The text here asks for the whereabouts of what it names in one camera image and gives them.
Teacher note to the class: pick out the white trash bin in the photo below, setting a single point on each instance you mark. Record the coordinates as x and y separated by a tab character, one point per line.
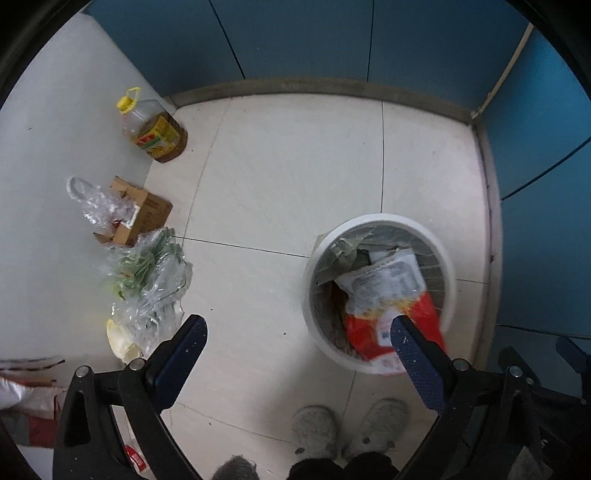
310	300

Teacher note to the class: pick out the small red label packet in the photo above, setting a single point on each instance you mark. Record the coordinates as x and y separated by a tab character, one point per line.
136	458

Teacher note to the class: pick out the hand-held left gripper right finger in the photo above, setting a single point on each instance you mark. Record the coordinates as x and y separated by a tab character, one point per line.
415	364

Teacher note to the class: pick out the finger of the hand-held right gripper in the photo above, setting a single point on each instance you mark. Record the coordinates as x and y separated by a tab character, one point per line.
519	362
572	351

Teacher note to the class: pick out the red white plastic bag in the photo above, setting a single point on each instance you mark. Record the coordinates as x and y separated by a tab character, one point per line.
27	406

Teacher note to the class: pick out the person's dark clothing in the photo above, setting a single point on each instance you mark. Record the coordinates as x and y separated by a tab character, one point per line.
341	468

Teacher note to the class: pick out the blue kitchen cabinets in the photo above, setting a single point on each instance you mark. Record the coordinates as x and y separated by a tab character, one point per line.
323	41

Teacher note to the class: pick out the cooking oil bottle yellow cap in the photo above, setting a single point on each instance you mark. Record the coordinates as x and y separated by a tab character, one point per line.
157	134

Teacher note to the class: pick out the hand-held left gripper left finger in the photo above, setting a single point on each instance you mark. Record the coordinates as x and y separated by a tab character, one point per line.
184	350

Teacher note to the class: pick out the open cardboard box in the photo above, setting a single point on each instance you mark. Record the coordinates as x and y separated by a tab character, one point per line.
147	212

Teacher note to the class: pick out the red white snack bag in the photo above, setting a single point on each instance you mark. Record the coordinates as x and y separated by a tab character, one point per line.
369	332

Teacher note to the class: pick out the grey slipper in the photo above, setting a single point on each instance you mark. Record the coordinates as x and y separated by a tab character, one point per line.
378	424
315	431

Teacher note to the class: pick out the grey cabinet plinth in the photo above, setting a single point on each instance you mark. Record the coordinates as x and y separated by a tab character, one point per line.
323	90

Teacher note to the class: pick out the pale cabbage piece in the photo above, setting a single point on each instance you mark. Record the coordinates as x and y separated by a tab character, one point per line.
120	341

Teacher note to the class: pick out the clear bag of vegetables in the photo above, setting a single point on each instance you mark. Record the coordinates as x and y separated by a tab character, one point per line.
147	277

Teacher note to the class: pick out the grey bin liner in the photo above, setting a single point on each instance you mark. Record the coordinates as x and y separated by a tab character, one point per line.
346	249

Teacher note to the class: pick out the crumpled clear plastic bag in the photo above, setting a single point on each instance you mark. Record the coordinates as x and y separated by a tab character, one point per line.
92	203

